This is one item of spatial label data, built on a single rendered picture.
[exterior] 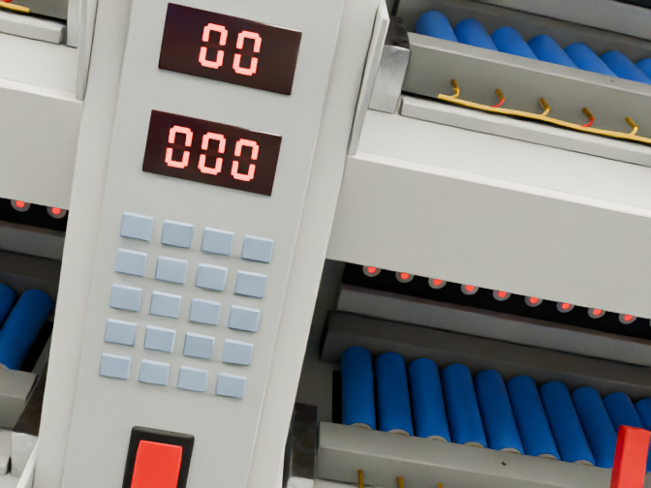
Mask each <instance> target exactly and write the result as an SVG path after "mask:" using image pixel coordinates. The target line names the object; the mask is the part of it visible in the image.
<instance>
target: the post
mask: <svg viewBox="0 0 651 488"><path fill-rule="evenodd" d="M131 3H132V0H98V1H97V8H96V15H95V22H94V29H93V37H92V44H91V51H90V58H89V66H88V73H87V80H86V87H85V94H84V102H83V109H82V116H81V123H80V130H79V138H78V145H77V158H76V165H75V173H74V180H73V188H72V194H71V202H70V209H69V216H68V224H67V230H66V238H65V245H64V253H63V259H62V266H61V274H60V281H59V289H58V295H57V303H56V310H55V317H54V325H53V331H52V339H51V346H50V353H49V361H48V367H47V375H46V389H45V396H44V402H43V410H42V417H41V425H40V432H39V439H38V446H37V453H36V461H35V468H34V475H33V482H32V488H61V487H62V480H63V473H64V467H65V460H66V453H67V446H68V439H69V433H70V426H71V419H72V412H73V405H74V399H75V393H76V386H77V379H78V366H79V360H80V353H81V346H82V339H83V332H84V326H85V319H86V312H87V305H88V298H89V292H90V286H91V279H92V272H93V265H94V258H95V252H96V245H97V238H98V231H99V224H100V218H101V211H102V204H103V197H104V190H105V185H106V178H107V171H108V164H109V151H110V145H111V138H112V131H113V124H114V117H115V111H116V104H117V97H118V90H119V84H120V78H121V71H122V64H123V57H124V50H125V44H126V37H127V30H128V23H129V16H130V10H131ZM379 3H380V0H345V4H344V9H343V14H342V18H341V22H340V27H339V32H338V37H337V42H336V47H335V51H334V56H333V61H332V66H331V71H330V76H329V81H328V85H327V90H326V94H325V103H324V108H323V113H322V118H321V123H320V128H319V132H318V137H317V141H316V146H315V151H314V156H313V161H312V166H311V170H310V175H309V180H308V185H307V190H306V195H305V199H304V203H303V208H302V213H301V218H300V223H299V228H298V233H297V238H296V243H295V247H294V255H293V260H292V265H291V270H290V275H289V280H288V284H287V289H286V294H285V299H284V304H283V309H282V314H281V318H280V322H279V327H278V332H277V337H276V342H275V347H274V352H273V356H272V361H271V366H270V371H269V375H268V380H267V385H266V390H265V395H264V399H263V408H262V413H261V418H260V423H259V428H258V432H257V436H256V441H255V446H254V451H253V456H252V461H251V466H250V471H249V475H248V480H247V485H246V488H276V485H277V480H278V475H279V472H280V467H281V462H282V458H283V453H284V448H285V444H286V439H287V435H288V430H289V426H290V421H291V416H292V412H293V407H294V402H295V395H296V390H297V386H298V381H299V376H300V371H301V367H302V362H303V357H304V354H305V349H306V344H307V340H308V335H309V330H310V325H311V321H312V317H313V312H314V308H315V303H316V298H317V294H318V289H319V284H320V281H321V276H322V271H323V266H324V262H325V257H326V249H327V244H328V240H329V236H330V231H331V226H332V221H333V217H334V212H335V207H336V203H337V199H338V194H339V190H340V185H341V180H342V176H343V171H344V166H345V162H346V158H347V153H348V148H349V144H350V139H351V134H352V130H353V126H354V121H355V116H356V112H357V103H358V99H359V94H360V89H361V85H362V81H363V76H364V71H365V67H366V62H367V57H368V53H369V48H370V44H371V40H372V35H373V30H374V26H375V21H376V16H377V12H378V8H379Z"/></svg>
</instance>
